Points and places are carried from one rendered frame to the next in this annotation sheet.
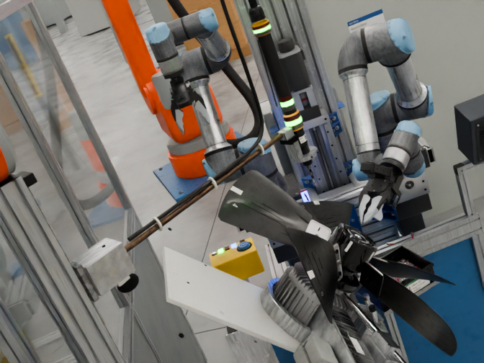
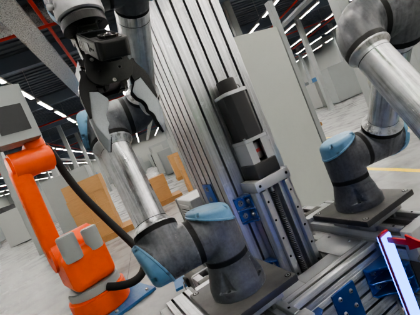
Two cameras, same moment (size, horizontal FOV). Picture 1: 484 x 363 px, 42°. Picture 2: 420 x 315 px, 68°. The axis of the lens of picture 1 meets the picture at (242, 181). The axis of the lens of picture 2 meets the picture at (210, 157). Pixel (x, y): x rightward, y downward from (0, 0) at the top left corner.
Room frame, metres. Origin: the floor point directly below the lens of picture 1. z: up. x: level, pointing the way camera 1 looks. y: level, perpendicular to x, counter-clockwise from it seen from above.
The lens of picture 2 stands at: (1.54, 0.22, 1.44)
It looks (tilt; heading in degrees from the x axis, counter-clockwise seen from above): 4 degrees down; 333
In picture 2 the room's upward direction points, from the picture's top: 23 degrees counter-clockwise
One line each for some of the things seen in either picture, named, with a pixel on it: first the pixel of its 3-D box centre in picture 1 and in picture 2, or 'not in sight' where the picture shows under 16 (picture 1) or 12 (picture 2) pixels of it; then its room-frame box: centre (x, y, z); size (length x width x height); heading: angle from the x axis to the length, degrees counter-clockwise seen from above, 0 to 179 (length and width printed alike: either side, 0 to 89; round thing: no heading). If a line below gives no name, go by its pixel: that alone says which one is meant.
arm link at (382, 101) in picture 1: (379, 111); (343, 155); (2.24, -0.59, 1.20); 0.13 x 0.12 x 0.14; 66
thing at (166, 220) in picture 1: (211, 186); not in sight; (1.34, 0.07, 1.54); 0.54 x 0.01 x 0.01; 126
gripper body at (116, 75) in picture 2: (179, 87); (98, 59); (2.05, 0.08, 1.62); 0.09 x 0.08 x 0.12; 1
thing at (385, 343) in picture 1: (385, 343); not in sight; (1.17, -0.17, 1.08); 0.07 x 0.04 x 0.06; 11
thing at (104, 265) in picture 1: (101, 268); not in sight; (1.15, 0.33, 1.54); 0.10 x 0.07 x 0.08; 126
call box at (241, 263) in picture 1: (237, 263); not in sight; (1.87, 0.12, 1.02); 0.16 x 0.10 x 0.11; 91
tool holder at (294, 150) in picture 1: (297, 141); not in sight; (1.51, -0.17, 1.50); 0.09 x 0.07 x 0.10; 126
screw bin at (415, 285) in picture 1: (393, 278); not in sight; (1.71, -0.35, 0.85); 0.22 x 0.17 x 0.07; 105
